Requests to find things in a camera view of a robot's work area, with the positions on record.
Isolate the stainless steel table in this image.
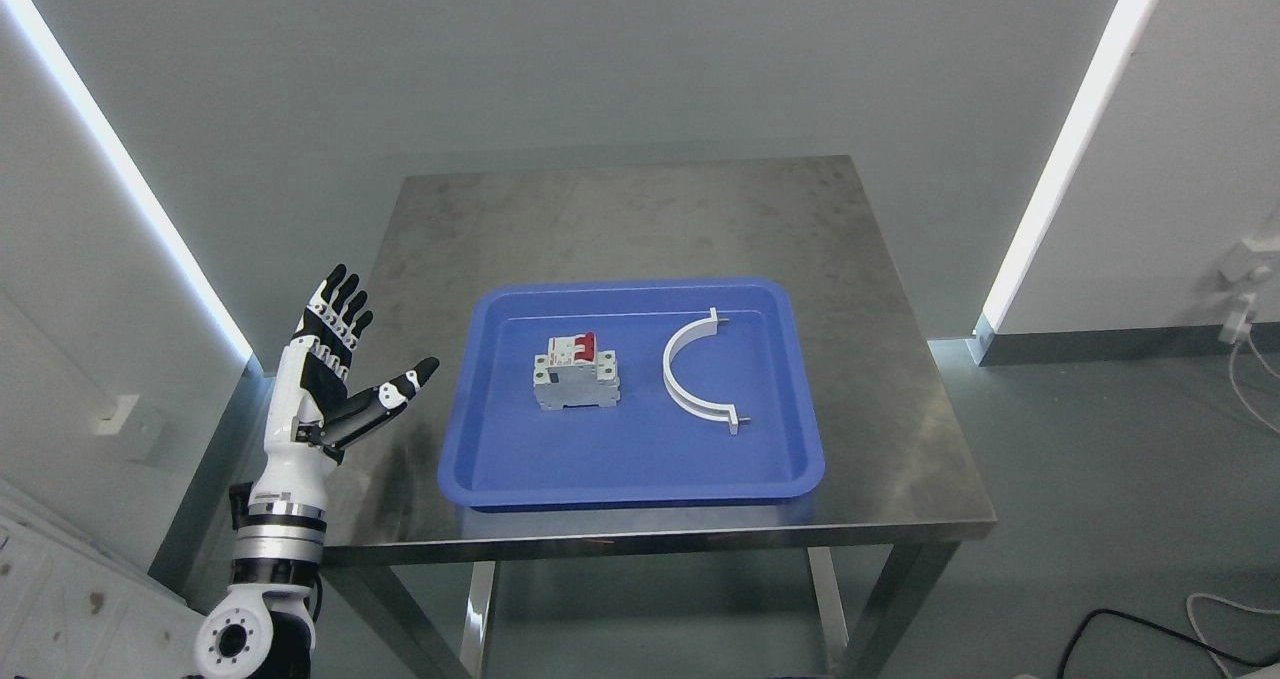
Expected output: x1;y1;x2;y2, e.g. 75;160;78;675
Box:
324;156;996;678

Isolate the white floor cable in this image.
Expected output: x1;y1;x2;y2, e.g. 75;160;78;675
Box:
1187;592;1280;676

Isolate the black floor cable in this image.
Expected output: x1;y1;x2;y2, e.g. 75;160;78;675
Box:
1056;609;1280;679

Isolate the blue plastic tray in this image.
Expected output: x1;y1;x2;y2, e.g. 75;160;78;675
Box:
436;277;826;510

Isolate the white power adapter with cable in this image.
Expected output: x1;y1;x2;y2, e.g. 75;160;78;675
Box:
1219;233;1279;434

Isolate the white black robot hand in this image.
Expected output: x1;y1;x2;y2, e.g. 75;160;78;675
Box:
251;264;440;509

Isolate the grey red circuit breaker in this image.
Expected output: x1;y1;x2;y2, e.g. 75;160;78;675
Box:
532;331;621;411

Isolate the white curved pipe clamp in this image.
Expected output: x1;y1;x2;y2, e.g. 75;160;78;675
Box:
660;306;753;437

